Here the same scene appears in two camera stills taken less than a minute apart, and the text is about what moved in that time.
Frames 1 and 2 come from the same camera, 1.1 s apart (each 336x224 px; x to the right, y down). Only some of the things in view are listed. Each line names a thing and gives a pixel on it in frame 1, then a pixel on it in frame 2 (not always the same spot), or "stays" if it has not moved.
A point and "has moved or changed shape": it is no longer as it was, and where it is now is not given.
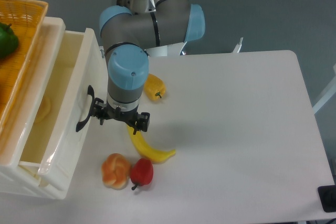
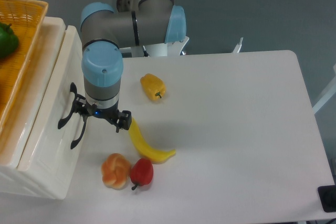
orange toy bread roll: x=115 y=171 stays
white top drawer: x=69 y=96 has moved or changed shape
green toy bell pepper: x=9 y=41 stays
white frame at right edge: x=330 y=92 stays
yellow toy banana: x=147 y=151 stays
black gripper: x=130 y=117 to x=123 y=118
